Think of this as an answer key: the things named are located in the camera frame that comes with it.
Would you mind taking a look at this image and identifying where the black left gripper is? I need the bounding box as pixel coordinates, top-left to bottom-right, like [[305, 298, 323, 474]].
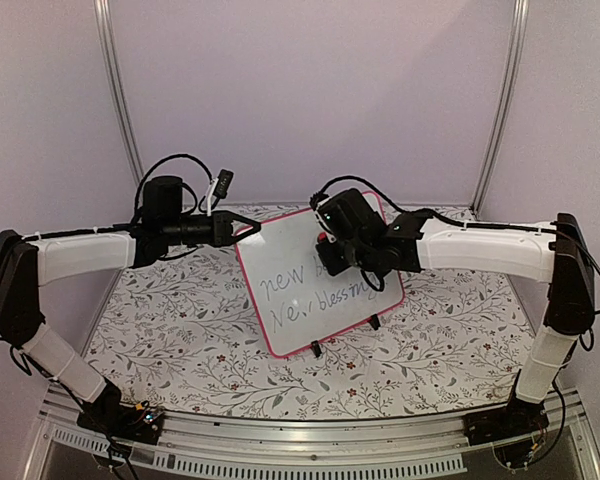
[[163, 210, 262, 248]]

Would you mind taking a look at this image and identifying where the pink framed whiteboard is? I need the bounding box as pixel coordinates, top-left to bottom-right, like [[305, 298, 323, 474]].
[[236, 207, 405, 358]]

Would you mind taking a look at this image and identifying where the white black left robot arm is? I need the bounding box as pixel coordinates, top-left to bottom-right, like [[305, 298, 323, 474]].
[[0, 170, 261, 434]]

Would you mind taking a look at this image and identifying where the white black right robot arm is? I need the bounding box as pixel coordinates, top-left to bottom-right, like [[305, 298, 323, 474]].
[[310, 188, 596, 436]]

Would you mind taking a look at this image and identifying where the black whiteboard foot clip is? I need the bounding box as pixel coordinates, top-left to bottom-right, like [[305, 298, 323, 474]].
[[368, 314, 381, 331], [310, 340, 322, 358]]

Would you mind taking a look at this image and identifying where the floral patterned table mat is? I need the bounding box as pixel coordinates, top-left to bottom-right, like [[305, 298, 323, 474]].
[[79, 203, 531, 420]]

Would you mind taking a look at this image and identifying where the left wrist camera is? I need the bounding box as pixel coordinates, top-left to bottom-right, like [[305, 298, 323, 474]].
[[200, 169, 234, 216]]

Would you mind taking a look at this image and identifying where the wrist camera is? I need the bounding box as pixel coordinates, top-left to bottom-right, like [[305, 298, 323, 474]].
[[200, 169, 234, 216], [309, 192, 330, 220]]

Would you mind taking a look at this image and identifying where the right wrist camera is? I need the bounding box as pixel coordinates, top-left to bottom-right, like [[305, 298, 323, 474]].
[[309, 192, 330, 220]]

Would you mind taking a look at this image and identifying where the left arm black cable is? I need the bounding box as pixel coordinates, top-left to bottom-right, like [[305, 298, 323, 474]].
[[132, 153, 219, 226]]

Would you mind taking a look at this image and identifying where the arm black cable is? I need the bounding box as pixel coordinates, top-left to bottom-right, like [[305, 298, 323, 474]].
[[132, 153, 219, 226], [310, 174, 600, 316]]

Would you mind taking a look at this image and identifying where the aluminium front rail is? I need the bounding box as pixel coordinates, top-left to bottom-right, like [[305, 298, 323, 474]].
[[24, 389, 600, 479]]

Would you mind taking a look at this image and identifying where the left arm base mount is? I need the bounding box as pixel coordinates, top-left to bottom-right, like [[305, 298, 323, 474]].
[[77, 401, 165, 445]]

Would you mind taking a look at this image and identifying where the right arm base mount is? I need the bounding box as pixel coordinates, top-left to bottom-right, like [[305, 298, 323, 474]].
[[462, 395, 549, 446]]

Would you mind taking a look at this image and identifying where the left aluminium corner post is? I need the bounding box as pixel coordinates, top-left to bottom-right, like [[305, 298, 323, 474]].
[[93, 0, 145, 187]]

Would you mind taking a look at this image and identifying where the aluminium corner post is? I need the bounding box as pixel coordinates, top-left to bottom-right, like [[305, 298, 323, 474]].
[[471, 0, 529, 216], [93, 0, 145, 187]]

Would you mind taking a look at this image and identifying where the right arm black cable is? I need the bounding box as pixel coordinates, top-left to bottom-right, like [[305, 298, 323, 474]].
[[310, 174, 600, 316]]

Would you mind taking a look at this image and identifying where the right aluminium corner post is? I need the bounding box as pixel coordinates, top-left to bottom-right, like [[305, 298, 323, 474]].
[[471, 0, 529, 216]]

